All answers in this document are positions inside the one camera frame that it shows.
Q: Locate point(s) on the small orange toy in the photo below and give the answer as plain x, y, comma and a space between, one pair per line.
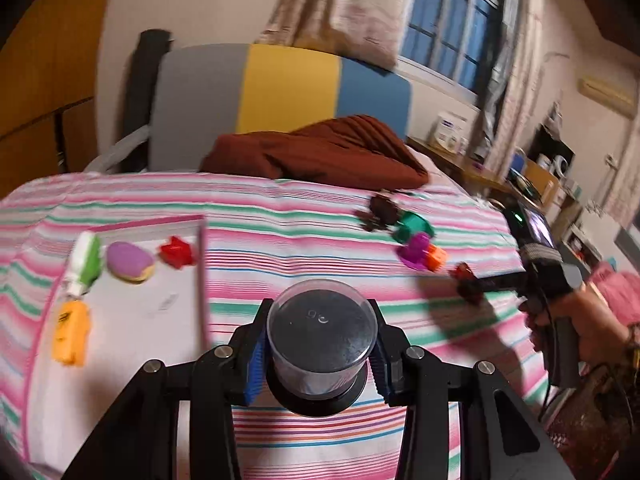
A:
435, 257

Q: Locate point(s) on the black cabinet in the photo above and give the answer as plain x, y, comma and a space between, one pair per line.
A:
550, 142

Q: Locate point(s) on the dark red toy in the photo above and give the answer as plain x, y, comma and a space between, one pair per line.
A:
462, 277

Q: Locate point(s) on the pink green striped blanket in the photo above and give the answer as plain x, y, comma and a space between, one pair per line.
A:
300, 240

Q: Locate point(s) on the wooden wardrobe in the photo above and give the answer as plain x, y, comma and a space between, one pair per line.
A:
45, 85

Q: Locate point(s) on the purple plastic toy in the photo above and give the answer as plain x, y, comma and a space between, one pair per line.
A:
415, 251

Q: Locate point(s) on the grey yellow blue headboard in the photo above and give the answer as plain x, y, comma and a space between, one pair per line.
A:
290, 85

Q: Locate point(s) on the white bed rail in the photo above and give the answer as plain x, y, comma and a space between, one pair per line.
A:
120, 147

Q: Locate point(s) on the pink shallow tray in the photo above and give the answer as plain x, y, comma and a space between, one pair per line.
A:
140, 320

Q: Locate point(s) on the wooden desk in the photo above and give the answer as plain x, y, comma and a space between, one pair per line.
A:
475, 172

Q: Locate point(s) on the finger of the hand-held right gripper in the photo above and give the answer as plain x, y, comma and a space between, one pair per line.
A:
500, 282

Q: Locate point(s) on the window with blue panes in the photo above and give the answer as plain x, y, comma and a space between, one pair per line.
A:
450, 20

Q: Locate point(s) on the wall air conditioner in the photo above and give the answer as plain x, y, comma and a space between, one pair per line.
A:
605, 95

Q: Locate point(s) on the grey beige curtain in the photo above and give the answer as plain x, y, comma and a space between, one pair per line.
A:
515, 85

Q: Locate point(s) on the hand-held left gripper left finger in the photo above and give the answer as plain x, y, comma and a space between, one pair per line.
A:
254, 360

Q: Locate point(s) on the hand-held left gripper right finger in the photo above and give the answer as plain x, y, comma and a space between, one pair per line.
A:
378, 370

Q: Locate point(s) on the cardboard box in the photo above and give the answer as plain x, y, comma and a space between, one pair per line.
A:
545, 182

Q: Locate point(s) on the black rolled mat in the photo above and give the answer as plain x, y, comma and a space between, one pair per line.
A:
142, 85

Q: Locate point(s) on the orange yellow toy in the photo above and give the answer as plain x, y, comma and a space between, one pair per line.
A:
70, 332

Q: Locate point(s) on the brown quilted jacket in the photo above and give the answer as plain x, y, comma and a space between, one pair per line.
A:
325, 155

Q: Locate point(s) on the brown toy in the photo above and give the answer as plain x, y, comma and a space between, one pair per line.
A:
382, 209

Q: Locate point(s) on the clear round container black base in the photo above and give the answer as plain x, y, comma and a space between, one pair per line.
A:
320, 335

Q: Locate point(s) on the green and white toy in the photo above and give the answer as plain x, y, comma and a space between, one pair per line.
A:
89, 260

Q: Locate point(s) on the purple egg-shaped toy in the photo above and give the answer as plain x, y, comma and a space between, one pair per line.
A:
129, 260

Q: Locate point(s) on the pink fluffy cloth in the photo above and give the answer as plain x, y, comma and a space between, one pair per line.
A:
620, 285

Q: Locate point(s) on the white printed box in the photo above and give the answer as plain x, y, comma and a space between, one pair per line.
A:
447, 132

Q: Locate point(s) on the person's right hand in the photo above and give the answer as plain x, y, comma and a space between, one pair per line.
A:
595, 325

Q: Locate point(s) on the beige patterned curtain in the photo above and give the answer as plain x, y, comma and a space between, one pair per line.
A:
340, 0

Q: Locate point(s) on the green plastic toy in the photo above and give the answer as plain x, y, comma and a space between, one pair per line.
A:
412, 225

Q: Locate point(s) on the dark patterned clothing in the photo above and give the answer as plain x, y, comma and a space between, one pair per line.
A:
600, 420

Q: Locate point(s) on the red star toy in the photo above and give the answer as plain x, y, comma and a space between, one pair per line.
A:
176, 252

